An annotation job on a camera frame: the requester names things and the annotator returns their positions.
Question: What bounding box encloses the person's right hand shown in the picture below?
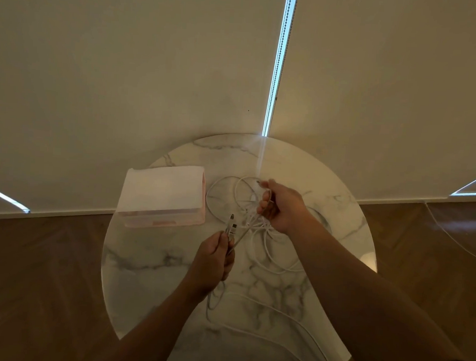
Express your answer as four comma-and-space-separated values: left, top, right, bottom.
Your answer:
255, 178, 312, 237

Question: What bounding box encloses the person's left hand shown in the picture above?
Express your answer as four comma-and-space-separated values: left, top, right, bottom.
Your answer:
182, 228, 237, 305

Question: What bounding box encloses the tangle of white cables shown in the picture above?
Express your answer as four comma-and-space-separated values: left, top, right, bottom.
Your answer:
201, 173, 336, 278

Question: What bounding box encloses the pink white storage box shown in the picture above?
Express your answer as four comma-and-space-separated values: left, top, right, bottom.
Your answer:
115, 162, 209, 232

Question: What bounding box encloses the person's left forearm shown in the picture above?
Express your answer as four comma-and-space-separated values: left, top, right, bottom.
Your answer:
89, 276, 201, 361

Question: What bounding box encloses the person's right forearm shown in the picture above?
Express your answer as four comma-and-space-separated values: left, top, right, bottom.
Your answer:
280, 217, 476, 361

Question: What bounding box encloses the beige roller blind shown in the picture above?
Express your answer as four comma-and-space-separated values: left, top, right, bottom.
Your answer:
0, 0, 288, 235
259, 0, 476, 212

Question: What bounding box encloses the blind bead chain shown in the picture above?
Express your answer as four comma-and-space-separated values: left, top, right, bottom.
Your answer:
261, 0, 299, 139

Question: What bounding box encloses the thin white floor cord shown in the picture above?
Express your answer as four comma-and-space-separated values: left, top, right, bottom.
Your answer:
421, 202, 476, 268

